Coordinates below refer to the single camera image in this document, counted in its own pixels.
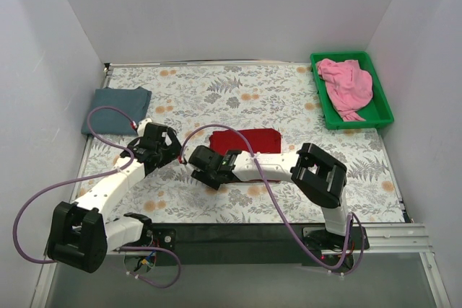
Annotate red t-shirt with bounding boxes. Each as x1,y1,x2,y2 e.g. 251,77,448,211
209,128,282,156

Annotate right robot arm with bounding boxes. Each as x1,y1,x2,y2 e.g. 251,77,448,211
180,143,353,251

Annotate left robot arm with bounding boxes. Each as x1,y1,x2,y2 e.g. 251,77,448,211
47,120,181,273

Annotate floral patterned table mat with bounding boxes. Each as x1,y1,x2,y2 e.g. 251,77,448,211
69,64,404,224

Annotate folded blue-grey t-shirt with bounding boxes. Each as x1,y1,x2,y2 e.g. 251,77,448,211
90,87,152,136

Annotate pink t-shirt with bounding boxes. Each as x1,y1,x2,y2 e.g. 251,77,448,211
315,58,373,122

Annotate green plastic bin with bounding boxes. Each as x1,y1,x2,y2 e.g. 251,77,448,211
310,50,394,131

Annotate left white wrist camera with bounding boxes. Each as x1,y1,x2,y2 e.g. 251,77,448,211
131,118,152,136

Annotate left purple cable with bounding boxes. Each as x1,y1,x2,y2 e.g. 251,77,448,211
12,105,182,289

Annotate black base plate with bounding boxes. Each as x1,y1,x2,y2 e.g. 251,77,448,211
128,223,370,269

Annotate aluminium frame rail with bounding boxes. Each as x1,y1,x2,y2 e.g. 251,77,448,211
32,223,450,307

